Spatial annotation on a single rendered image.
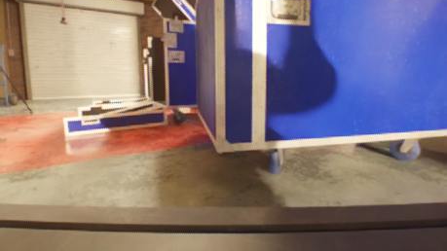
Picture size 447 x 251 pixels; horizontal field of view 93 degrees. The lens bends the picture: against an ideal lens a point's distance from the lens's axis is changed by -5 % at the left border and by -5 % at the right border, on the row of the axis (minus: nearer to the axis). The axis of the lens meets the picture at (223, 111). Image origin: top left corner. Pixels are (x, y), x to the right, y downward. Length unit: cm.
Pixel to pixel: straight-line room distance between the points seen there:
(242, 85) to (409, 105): 70
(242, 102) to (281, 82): 15
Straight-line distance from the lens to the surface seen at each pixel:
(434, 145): 172
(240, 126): 74
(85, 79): 788
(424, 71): 118
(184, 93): 210
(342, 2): 93
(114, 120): 202
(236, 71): 72
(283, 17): 81
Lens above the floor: 39
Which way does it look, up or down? 7 degrees down
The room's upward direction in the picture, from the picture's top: straight up
